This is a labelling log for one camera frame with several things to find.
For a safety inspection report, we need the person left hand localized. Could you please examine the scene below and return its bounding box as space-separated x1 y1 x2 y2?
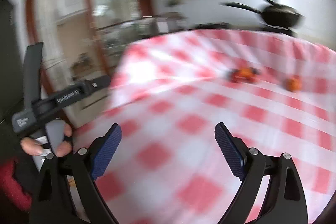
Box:
20 122 73 158

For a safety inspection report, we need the large orange mandarin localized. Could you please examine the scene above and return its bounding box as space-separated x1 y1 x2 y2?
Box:
284 77 302 92

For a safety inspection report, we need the red white checkered tablecloth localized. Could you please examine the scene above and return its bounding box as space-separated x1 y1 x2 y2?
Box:
74 30 335 223

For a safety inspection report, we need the wooden glass sliding door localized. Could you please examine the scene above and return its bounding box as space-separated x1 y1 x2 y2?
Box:
24 0 156 125

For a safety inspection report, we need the small orange fruit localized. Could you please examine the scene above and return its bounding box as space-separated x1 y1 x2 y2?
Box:
237 68 254 80

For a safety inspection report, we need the black frying pan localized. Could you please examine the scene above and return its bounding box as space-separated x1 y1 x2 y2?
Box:
220 0 302 29

